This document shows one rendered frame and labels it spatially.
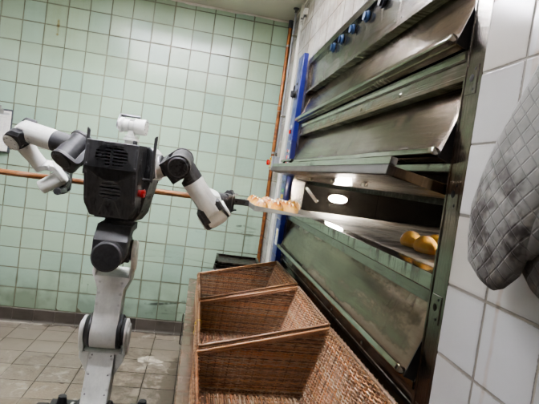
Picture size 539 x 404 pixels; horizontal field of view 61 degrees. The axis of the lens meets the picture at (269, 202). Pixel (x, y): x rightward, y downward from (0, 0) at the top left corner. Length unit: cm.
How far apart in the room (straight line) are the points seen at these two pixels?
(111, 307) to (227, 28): 249
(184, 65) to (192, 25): 31
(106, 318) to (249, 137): 212
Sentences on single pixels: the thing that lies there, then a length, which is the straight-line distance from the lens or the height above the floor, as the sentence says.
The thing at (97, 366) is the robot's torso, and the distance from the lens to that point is 212.
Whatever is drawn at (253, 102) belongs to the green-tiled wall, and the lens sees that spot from 376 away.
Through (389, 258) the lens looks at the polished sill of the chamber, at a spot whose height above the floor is 117.
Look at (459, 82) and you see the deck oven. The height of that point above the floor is 163.
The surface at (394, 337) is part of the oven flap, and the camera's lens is 130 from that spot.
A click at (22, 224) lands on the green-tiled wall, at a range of 396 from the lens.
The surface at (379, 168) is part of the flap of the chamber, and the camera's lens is 112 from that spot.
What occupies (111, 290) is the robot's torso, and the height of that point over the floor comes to 80.
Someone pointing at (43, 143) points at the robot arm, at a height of 136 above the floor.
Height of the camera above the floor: 135
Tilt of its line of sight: 3 degrees down
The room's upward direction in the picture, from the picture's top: 8 degrees clockwise
